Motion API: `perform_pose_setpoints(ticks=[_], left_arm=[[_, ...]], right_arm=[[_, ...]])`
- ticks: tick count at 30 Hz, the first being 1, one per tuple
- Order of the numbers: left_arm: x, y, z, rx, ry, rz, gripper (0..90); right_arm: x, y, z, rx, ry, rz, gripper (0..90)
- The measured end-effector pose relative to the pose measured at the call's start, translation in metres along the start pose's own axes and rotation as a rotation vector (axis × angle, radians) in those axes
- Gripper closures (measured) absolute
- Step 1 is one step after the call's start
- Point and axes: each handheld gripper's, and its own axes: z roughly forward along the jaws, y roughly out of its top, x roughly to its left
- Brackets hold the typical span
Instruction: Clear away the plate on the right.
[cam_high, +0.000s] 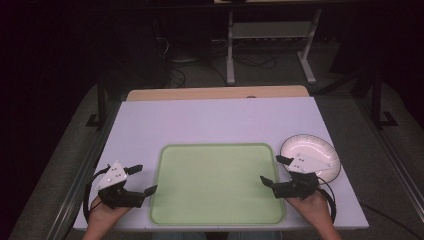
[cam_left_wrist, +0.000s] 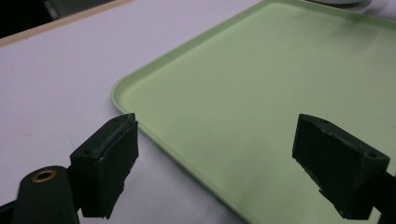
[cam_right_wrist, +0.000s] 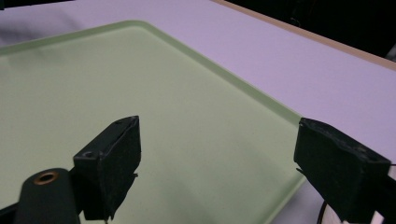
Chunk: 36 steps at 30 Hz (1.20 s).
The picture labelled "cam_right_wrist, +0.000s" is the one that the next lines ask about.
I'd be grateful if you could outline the light green cutting mat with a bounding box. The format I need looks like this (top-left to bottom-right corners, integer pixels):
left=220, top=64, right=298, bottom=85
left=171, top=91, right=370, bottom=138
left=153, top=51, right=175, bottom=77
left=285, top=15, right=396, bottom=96
left=0, top=20, right=306, bottom=224

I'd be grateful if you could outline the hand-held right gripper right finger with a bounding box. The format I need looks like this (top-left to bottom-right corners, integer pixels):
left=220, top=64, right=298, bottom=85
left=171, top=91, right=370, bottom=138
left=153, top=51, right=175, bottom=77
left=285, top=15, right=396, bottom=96
left=293, top=117, right=392, bottom=224

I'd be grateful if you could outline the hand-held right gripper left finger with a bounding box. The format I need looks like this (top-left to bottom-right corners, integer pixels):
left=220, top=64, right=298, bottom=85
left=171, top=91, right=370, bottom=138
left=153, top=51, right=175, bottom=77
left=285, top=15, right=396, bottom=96
left=72, top=115, right=142, bottom=222

